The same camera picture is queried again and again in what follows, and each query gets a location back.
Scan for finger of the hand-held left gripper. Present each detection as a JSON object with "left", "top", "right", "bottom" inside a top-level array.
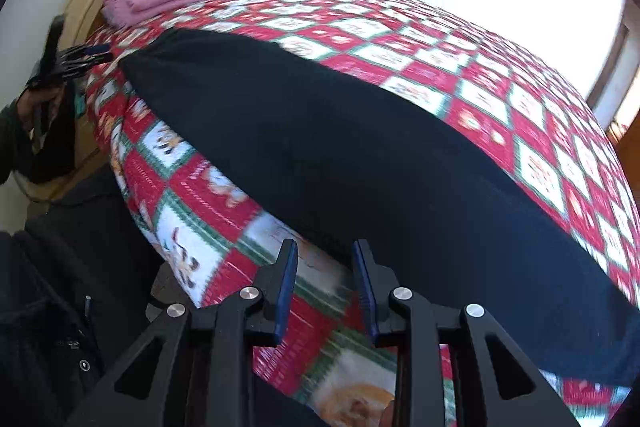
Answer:
[
  {"left": 59, "top": 55, "right": 114, "bottom": 82},
  {"left": 64, "top": 45, "right": 114, "bottom": 60}
]

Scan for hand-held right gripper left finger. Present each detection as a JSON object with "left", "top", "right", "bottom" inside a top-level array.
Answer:
[{"left": 65, "top": 238, "right": 299, "bottom": 427}]

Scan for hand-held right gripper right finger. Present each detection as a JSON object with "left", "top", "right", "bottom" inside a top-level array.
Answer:
[{"left": 351, "top": 239, "right": 581, "bottom": 427}]

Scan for black pants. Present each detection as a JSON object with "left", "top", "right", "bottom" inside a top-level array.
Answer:
[{"left": 120, "top": 29, "right": 640, "bottom": 388}]

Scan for person's left hand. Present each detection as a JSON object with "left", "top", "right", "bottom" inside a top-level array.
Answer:
[{"left": 17, "top": 84, "right": 65, "bottom": 142}]

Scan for person's black jacket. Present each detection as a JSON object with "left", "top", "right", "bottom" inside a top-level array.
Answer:
[{"left": 0, "top": 167, "right": 168, "bottom": 427}]

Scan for red checkered printed blanket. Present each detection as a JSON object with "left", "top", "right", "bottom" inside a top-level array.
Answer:
[{"left": 82, "top": 0, "right": 640, "bottom": 427}]

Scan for wooden door frame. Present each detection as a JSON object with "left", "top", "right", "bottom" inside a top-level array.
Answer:
[{"left": 585, "top": 0, "right": 640, "bottom": 158}]

